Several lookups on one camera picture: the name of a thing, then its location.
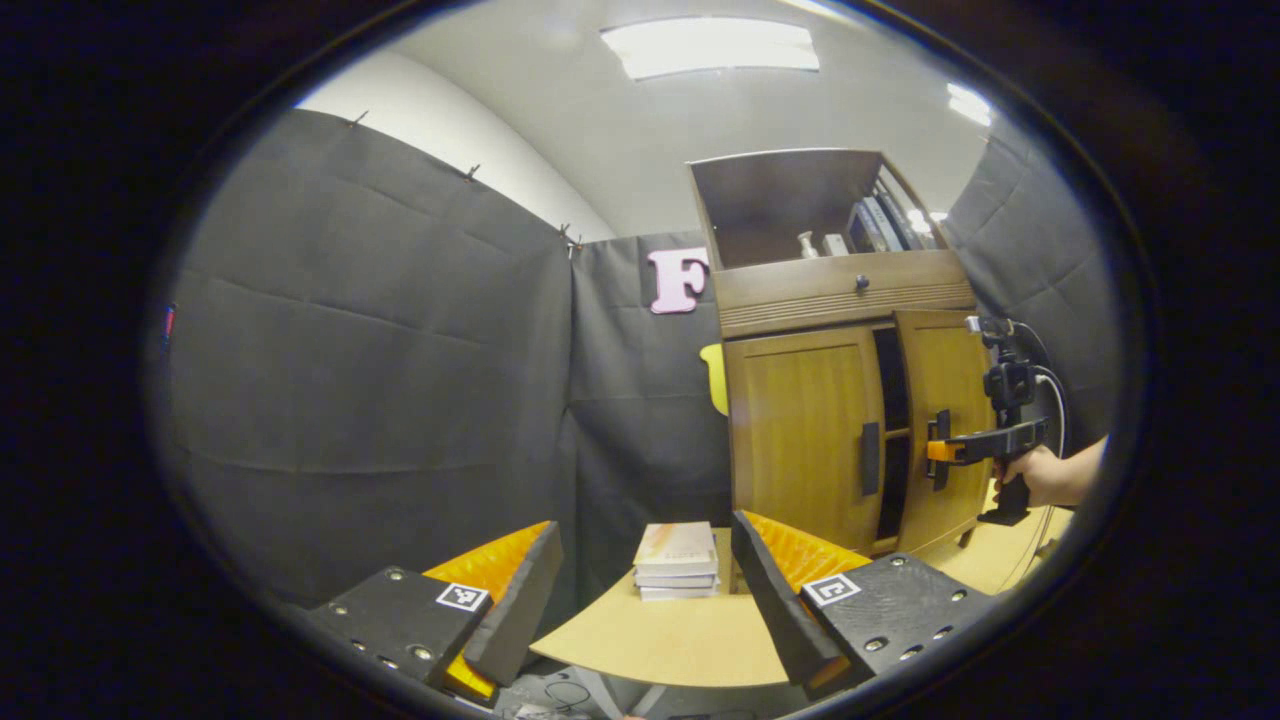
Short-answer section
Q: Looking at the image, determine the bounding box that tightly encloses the wooden double-door shoe cabinet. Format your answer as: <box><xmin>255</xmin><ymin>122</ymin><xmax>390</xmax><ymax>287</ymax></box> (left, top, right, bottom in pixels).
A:
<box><xmin>688</xmin><ymin>148</ymin><xmax>1001</xmax><ymax>561</ymax></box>

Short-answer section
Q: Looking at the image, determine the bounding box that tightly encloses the wooden cabinet drawer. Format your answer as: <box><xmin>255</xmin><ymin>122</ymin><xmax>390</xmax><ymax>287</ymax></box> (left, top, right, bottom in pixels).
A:
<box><xmin>712</xmin><ymin>250</ymin><xmax>976</xmax><ymax>339</ymax></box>

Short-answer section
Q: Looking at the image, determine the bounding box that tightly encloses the wooden shoe cabinet door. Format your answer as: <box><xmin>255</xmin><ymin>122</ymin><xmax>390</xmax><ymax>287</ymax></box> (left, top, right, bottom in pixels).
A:
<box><xmin>893</xmin><ymin>308</ymin><xmax>998</xmax><ymax>554</ymax></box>
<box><xmin>725</xmin><ymin>325</ymin><xmax>889</xmax><ymax>554</ymax></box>

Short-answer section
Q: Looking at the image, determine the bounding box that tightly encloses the small ceiling light panel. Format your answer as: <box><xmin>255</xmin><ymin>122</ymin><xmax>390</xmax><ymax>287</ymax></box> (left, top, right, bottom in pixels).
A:
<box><xmin>945</xmin><ymin>82</ymin><xmax>993</xmax><ymax>128</ymax></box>

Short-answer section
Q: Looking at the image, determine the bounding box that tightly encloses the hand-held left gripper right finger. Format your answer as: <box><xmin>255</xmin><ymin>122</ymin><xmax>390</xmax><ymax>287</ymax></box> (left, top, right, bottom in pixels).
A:
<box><xmin>730</xmin><ymin>510</ymin><xmax>996</xmax><ymax>701</ymax></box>

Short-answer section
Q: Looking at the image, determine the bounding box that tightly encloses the large ceiling light panel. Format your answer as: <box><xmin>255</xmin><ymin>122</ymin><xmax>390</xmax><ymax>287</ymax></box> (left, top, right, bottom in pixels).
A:
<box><xmin>600</xmin><ymin>17</ymin><xmax>821</xmax><ymax>81</ymax></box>

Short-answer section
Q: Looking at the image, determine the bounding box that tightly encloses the black backdrop cloth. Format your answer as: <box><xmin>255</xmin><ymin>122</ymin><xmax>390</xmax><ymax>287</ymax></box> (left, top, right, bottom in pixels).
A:
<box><xmin>150</xmin><ymin>108</ymin><xmax>1121</xmax><ymax>611</ymax></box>

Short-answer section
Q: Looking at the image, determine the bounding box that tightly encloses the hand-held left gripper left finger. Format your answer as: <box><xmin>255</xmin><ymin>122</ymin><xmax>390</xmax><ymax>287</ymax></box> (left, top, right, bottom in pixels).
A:
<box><xmin>305</xmin><ymin>520</ymin><xmax>564</xmax><ymax>709</ymax></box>

